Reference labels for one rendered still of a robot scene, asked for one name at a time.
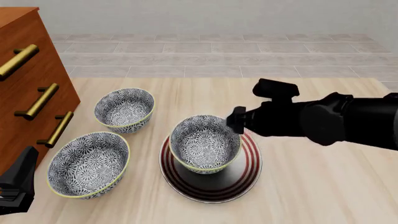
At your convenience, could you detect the plate with red rings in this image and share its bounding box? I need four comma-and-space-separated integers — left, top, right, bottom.
159, 131, 263, 205

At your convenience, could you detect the medium patterned bowl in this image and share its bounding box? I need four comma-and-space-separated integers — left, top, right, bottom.
169, 114, 243, 175

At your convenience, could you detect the large patterned bowl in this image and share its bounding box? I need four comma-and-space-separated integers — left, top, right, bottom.
46, 131, 131, 200

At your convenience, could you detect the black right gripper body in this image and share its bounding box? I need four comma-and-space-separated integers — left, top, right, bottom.
226, 106, 249, 134

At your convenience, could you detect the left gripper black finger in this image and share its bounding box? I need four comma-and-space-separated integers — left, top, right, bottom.
10, 146, 40, 188

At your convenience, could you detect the wooden cabinet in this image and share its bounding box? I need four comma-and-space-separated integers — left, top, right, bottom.
0, 6, 81, 175

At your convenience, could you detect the long brass drawer handle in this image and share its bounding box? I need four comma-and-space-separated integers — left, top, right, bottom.
0, 44, 40, 82

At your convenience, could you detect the small patterned bowl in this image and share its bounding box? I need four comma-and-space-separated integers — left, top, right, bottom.
94, 87, 155, 134

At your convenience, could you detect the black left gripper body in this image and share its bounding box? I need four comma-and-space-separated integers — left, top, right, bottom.
0, 172, 35, 215

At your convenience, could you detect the medium brass drawer handle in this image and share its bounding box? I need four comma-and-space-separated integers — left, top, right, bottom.
14, 82, 60, 121

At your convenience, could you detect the short brass drawer handle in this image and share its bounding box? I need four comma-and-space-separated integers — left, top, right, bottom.
36, 110, 75, 149

